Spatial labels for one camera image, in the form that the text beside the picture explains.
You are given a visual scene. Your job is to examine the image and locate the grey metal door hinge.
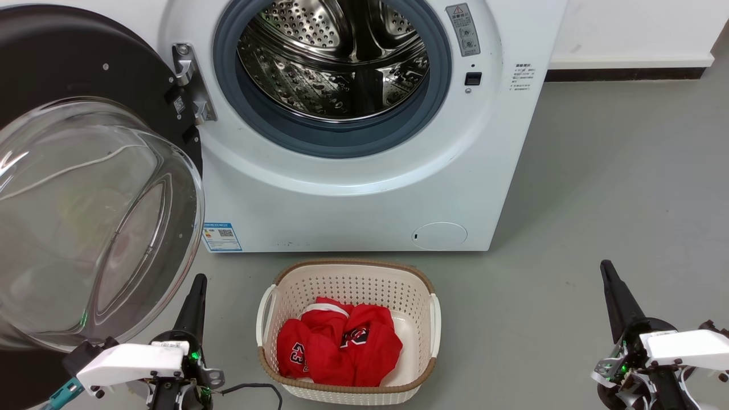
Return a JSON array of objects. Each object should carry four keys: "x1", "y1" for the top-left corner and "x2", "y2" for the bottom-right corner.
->
[{"x1": 171, "y1": 43, "x2": 218, "y2": 124}]

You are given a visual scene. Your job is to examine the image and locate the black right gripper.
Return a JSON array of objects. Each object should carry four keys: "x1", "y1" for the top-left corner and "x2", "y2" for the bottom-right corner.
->
[{"x1": 591, "y1": 260, "x2": 707, "y2": 410}]

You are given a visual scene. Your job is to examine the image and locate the cream perforated laundry basket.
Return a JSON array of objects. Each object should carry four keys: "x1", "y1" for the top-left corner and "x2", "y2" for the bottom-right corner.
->
[{"x1": 256, "y1": 259, "x2": 442, "y2": 406}]

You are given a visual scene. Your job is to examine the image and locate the red basketball jersey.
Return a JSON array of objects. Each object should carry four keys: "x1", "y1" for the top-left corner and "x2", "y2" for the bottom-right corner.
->
[{"x1": 277, "y1": 296, "x2": 404, "y2": 388}]

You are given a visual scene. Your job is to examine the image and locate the small printed text sticker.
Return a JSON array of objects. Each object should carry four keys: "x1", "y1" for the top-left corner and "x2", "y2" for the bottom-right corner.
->
[{"x1": 511, "y1": 63, "x2": 536, "y2": 92}]

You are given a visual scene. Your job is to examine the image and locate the black round glass washer door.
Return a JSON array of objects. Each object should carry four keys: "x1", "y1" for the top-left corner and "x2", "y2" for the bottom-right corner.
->
[{"x1": 0, "y1": 5, "x2": 206, "y2": 410}]

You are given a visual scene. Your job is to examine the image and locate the stainless steel washer drum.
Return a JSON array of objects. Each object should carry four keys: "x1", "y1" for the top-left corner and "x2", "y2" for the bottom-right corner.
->
[{"x1": 238, "y1": 0, "x2": 431, "y2": 123}]

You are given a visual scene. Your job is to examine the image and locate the blue energy label sticker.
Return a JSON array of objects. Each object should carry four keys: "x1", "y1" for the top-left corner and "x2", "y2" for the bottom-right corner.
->
[{"x1": 202, "y1": 222, "x2": 243, "y2": 252}]

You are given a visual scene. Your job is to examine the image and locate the grey warning label sticker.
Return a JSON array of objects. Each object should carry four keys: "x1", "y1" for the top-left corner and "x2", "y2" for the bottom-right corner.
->
[{"x1": 445, "y1": 3, "x2": 481, "y2": 57}]

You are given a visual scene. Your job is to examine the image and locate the round white filter cover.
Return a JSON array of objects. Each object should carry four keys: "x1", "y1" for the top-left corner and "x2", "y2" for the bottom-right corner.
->
[{"x1": 411, "y1": 222, "x2": 468, "y2": 251}]

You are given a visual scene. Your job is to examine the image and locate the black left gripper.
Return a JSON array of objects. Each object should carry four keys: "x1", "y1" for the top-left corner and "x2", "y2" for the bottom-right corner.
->
[{"x1": 145, "y1": 274, "x2": 226, "y2": 410}]

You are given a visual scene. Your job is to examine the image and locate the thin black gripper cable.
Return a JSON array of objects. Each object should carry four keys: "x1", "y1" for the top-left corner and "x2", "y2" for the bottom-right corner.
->
[{"x1": 219, "y1": 383, "x2": 284, "y2": 410}]

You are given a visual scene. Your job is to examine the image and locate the white front-load washing machine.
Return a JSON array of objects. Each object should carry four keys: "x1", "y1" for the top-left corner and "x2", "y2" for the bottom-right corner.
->
[{"x1": 157, "y1": 0, "x2": 568, "y2": 253}]

